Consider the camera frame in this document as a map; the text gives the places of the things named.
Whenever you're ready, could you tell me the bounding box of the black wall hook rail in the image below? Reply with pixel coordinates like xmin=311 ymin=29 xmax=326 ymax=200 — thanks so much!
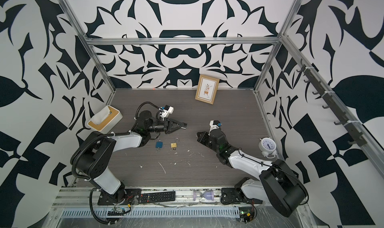
xmin=298 ymin=64 xmax=368 ymax=147

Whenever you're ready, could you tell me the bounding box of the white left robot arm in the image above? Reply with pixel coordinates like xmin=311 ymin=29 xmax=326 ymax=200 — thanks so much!
xmin=70 ymin=102 xmax=187 ymax=206

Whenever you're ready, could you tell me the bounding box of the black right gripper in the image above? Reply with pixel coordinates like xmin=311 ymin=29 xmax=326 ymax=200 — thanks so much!
xmin=197 ymin=131 xmax=221 ymax=156

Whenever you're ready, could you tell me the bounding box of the purple hourglass timer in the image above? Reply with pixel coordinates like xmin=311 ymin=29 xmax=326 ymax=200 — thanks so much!
xmin=193 ymin=190 xmax=215 ymax=201

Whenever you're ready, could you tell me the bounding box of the white tissue box wooden lid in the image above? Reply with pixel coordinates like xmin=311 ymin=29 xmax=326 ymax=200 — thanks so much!
xmin=86 ymin=106 xmax=123 ymax=134

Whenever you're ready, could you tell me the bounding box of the brass padlock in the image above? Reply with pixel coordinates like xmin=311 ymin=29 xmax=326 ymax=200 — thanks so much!
xmin=171 ymin=138 xmax=180 ymax=150

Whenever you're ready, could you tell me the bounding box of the blue padlock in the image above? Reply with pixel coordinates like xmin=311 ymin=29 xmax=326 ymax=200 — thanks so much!
xmin=155 ymin=141 xmax=163 ymax=151

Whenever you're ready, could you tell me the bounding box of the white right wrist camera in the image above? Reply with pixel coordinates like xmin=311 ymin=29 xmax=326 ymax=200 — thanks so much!
xmin=209 ymin=120 xmax=222 ymax=133

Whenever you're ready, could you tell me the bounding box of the green circuit board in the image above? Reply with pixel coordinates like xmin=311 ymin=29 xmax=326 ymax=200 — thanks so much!
xmin=239 ymin=207 xmax=258 ymax=224

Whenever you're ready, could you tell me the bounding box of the white alarm clock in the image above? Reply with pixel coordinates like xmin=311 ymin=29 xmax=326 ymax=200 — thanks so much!
xmin=259 ymin=138 xmax=277 ymax=159

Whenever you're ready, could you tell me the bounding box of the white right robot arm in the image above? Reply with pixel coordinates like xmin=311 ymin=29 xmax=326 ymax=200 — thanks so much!
xmin=197 ymin=129 xmax=309 ymax=217

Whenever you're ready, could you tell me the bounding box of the small wired circuit board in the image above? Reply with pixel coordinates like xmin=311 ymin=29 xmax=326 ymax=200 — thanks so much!
xmin=107 ymin=206 xmax=132 ymax=216

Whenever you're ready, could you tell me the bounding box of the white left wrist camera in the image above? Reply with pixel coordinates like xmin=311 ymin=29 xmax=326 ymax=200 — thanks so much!
xmin=160 ymin=105 xmax=174 ymax=119

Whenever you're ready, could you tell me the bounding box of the black remote control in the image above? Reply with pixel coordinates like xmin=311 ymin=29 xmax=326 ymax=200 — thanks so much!
xmin=139 ymin=191 xmax=176 ymax=204

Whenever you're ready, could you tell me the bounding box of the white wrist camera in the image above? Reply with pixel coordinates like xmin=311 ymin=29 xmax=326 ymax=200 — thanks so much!
xmin=209 ymin=120 xmax=222 ymax=133
xmin=160 ymin=105 xmax=174 ymax=119

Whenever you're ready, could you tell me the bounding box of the wooden picture frame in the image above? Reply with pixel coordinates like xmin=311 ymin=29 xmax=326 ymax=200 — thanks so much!
xmin=195 ymin=75 xmax=220 ymax=105

